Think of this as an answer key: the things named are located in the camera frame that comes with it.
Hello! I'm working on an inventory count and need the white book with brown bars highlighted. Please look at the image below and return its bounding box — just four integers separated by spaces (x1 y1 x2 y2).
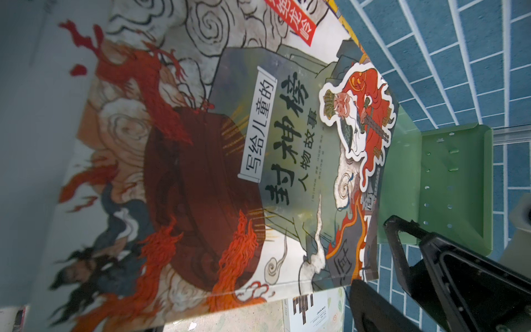
282 288 345 332

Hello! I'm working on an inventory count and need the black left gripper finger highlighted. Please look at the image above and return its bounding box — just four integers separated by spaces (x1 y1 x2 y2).
349 279 421 332

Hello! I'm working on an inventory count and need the green red illustrated comic book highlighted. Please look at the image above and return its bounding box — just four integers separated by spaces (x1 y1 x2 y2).
25 1 398 331

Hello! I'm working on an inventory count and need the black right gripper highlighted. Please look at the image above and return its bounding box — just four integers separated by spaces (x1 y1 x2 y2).
383 215 530 331

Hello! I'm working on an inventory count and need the yellow red illustrated book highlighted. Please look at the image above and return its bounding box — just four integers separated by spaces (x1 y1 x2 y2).
324 0 370 64

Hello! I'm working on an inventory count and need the green wooden two-tier shelf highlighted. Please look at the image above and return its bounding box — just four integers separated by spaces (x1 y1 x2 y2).
378 109 494 256

